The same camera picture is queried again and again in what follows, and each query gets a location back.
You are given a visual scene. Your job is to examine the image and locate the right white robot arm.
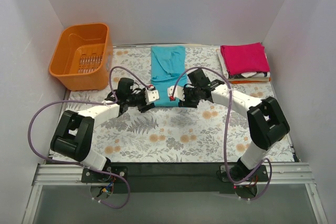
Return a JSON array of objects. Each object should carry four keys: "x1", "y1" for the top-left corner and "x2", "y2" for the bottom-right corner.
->
[{"x1": 167, "y1": 67, "x2": 290, "y2": 184}]

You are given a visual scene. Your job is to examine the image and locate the orange plastic basket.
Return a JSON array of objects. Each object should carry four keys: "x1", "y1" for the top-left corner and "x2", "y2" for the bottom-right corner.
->
[{"x1": 49, "y1": 23, "x2": 113, "y2": 91}]

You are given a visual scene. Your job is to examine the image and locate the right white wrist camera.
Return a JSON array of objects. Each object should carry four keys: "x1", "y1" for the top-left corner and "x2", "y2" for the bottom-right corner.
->
[{"x1": 167, "y1": 86, "x2": 185, "y2": 101}]

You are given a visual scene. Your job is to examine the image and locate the teal t-shirt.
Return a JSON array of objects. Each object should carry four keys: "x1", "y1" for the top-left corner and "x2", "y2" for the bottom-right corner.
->
[{"x1": 151, "y1": 46, "x2": 186, "y2": 107}]

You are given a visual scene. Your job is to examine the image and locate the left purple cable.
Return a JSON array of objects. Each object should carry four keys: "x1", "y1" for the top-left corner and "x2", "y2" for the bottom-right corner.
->
[{"x1": 28, "y1": 66, "x2": 155, "y2": 209}]

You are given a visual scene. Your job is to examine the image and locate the aluminium frame rail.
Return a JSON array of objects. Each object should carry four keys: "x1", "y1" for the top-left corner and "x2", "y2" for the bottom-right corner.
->
[{"x1": 33, "y1": 162, "x2": 316, "y2": 185}]

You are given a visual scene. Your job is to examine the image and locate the floral table mat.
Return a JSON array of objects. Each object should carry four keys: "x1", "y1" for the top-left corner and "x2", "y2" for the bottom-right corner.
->
[{"x1": 68, "y1": 46, "x2": 294, "y2": 162}]

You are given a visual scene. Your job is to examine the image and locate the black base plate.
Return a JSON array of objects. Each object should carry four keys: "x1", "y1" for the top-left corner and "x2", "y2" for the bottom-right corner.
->
[{"x1": 80, "y1": 162, "x2": 269, "y2": 195}]

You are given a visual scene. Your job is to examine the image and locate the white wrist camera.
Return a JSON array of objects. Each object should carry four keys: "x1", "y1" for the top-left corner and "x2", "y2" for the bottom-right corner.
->
[
  {"x1": 144, "y1": 85, "x2": 160, "y2": 104},
  {"x1": 167, "y1": 86, "x2": 185, "y2": 101}
]

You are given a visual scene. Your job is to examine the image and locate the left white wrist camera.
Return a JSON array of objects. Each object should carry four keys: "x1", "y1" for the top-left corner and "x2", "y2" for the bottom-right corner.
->
[{"x1": 144, "y1": 85, "x2": 160, "y2": 104}]

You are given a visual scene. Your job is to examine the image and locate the folded magenta t-shirt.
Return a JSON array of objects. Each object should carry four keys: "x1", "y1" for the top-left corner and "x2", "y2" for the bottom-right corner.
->
[{"x1": 221, "y1": 42, "x2": 270, "y2": 75}]

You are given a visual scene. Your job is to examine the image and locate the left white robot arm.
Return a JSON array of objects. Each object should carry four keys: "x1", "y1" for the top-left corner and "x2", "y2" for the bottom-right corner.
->
[{"x1": 50, "y1": 78, "x2": 159, "y2": 182}]

